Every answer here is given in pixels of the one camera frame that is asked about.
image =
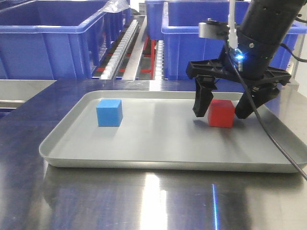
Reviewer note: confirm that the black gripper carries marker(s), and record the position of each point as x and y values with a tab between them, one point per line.
252	63

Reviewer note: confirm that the red cube block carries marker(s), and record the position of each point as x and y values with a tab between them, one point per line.
221	113

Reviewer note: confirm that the blue cube block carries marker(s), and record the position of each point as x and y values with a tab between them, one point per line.
109	113

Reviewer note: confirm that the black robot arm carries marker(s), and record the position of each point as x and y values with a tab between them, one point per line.
260	34

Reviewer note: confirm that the steel shelf front beam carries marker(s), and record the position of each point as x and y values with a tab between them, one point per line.
19	91

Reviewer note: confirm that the white roller track right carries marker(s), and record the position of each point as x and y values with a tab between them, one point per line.
159	61

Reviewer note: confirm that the white roller track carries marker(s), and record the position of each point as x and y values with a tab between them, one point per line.
120	52
159	61

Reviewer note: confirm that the grey metal tray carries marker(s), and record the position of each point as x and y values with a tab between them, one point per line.
159	131

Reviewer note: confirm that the blue plastic bin front right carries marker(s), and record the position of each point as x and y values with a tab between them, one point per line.
180	27

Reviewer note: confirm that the blue plastic bin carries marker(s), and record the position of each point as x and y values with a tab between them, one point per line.
180	27
115	23
52	39

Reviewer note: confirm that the white roller track left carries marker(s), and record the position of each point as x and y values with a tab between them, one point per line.
120	52

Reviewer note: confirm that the blue plastic bin rear left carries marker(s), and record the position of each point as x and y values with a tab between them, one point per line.
115	23

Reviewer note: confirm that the clear plastic sheet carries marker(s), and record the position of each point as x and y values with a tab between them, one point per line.
115	6

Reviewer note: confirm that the blue plastic bin front left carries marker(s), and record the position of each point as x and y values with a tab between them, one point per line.
52	39

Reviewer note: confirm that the white cable connector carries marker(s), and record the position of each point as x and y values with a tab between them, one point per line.
232	36

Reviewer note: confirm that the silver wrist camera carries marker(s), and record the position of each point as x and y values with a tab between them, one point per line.
212	29

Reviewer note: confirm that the red shelf frame bar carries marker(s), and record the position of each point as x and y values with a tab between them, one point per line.
148	58

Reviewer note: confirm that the steel divider rail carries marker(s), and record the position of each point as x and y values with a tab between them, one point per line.
133	67

